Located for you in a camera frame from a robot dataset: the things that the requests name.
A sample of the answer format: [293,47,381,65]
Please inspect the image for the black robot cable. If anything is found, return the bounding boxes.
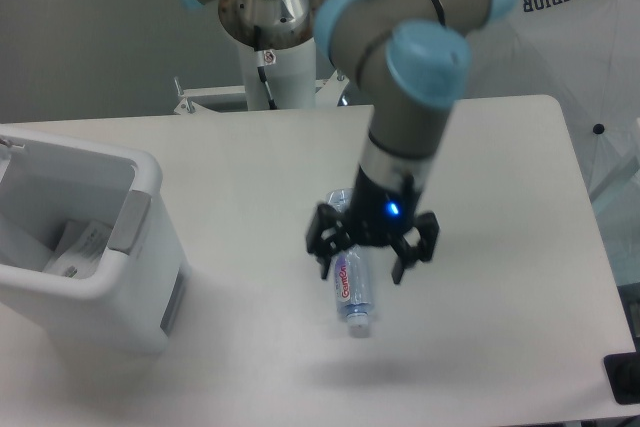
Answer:
[252,25,278,111]

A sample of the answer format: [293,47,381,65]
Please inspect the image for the white metal base frame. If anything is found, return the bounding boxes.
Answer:
[173,70,350,115]

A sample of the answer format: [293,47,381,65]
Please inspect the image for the white Superior umbrella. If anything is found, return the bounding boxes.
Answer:
[465,0,639,190]

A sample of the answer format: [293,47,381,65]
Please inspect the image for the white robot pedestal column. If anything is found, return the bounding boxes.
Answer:
[217,0,331,111]

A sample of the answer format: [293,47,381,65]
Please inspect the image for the white plastic trash can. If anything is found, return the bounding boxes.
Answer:
[1,125,190,353]

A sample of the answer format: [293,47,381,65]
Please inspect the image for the black device at table edge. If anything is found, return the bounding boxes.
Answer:
[603,352,639,405]

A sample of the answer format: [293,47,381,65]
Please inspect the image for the clear plastic water bottle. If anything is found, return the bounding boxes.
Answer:
[324,186,376,339]

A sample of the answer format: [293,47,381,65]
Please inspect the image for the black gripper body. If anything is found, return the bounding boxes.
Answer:
[345,167,422,250]

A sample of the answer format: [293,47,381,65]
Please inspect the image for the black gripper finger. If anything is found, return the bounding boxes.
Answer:
[390,211,440,285]
[305,203,353,281]

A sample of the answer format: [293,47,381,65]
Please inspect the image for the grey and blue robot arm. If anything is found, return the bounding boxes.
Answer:
[182,0,517,281]

